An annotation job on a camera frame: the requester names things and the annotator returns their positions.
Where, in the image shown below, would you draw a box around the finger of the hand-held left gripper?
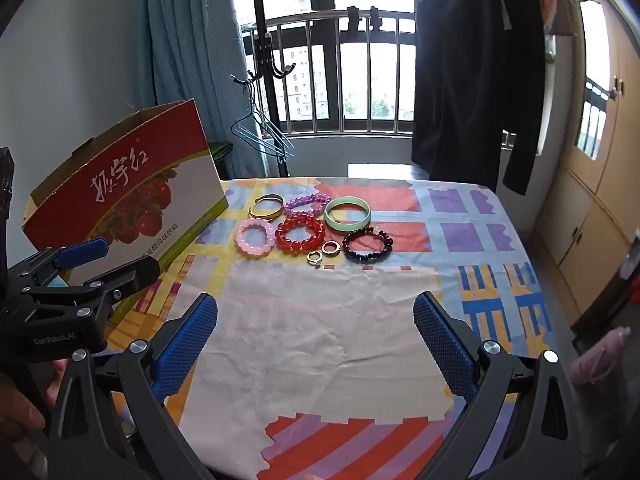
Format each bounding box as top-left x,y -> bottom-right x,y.
22,256 -> 162,331
7,237 -> 110,291

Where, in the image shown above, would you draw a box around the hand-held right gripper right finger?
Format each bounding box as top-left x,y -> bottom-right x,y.
413,291 -> 583,480

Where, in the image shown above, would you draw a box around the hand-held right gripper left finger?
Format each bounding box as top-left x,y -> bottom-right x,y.
47,292 -> 219,480

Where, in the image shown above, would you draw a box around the red and white cardboard box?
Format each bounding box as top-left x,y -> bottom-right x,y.
20,98 -> 230,326

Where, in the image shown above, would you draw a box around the pink bead bracelet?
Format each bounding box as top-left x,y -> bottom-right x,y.
235,218 -> 276,260

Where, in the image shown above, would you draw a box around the dark bead bracelet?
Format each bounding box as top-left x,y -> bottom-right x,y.
342,226 -> 394,261

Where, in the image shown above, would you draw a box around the red bead bracelet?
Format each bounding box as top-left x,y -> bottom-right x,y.
274,215 -> 327,257

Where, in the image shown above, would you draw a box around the gold bangle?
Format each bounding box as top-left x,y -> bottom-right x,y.
249,193 -> 286,220

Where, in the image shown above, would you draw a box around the green jade bangle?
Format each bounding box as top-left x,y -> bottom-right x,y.
324,197 -> 372,233

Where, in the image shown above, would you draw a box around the purple bead bracelet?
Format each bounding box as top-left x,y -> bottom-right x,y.
283,192 -> 332,218

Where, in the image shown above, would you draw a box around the person's left hand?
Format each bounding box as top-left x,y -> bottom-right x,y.
0,357 -> 68,443

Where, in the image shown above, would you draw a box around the colourful patterned tablecloth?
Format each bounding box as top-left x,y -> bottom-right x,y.
105,176 -> 556,480

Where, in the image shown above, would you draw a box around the pink folded umbrella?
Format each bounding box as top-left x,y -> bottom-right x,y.
570,326 -> 632,388

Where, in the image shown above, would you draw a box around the wooden wardrobe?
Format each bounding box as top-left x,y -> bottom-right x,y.
530,0 -> 640,331

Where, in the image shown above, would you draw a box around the blue curtain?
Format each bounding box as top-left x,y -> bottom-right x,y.
135,0 -> 268,181

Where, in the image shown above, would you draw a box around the black coat rack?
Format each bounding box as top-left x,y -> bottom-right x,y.
218,0 -> 298,178

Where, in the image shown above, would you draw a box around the black hanging coat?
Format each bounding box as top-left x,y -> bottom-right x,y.
411,0 -> 548,197

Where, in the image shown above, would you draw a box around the metal balcony railing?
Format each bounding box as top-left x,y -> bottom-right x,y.
240,9 -> 418,136

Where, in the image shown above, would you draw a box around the light blue wire hangers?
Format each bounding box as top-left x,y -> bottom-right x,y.
231,80 -> 296,163

